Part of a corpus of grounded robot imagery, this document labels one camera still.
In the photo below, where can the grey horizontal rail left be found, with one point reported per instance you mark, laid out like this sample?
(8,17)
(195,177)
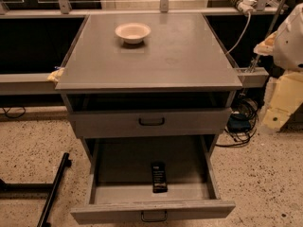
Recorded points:
(26,84)

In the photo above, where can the black metal floor stand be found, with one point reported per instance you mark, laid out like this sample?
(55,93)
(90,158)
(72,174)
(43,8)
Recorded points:
(36,190)

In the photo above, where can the black rxbar chocolate bar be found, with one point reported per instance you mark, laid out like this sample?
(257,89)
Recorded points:
(159,180)

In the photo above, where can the open middle drawer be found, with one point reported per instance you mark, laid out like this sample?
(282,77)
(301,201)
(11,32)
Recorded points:
(120,181)

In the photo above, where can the black drawer handle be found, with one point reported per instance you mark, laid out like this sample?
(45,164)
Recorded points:
(151,122)
(154,216)

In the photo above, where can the white paper bowl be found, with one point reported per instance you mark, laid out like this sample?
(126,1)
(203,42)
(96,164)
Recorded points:
(133,33)

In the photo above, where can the grey metal bracket right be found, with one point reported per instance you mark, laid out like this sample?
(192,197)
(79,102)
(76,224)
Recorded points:
(254,79)

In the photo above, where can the grey drawer cabinet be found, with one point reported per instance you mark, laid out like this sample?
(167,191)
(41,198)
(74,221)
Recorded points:
(180,65)

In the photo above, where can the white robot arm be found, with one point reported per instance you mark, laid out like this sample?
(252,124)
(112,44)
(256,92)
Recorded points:
(286,47)

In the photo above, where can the thin metal pole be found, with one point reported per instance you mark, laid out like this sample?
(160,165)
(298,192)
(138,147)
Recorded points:
(270,26)

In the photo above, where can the black top drawer handle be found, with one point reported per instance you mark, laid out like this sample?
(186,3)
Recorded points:
(151,122)

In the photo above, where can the white power strip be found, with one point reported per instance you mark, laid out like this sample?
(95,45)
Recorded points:
(243,6)

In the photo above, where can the yellow tape piece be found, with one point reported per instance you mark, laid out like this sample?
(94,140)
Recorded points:
(55,75)

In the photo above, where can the black middle drawer handle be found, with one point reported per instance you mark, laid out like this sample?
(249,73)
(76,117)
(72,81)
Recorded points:
(154,216)

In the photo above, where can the closed top drawer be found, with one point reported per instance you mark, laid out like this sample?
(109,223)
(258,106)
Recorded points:
(117,124)

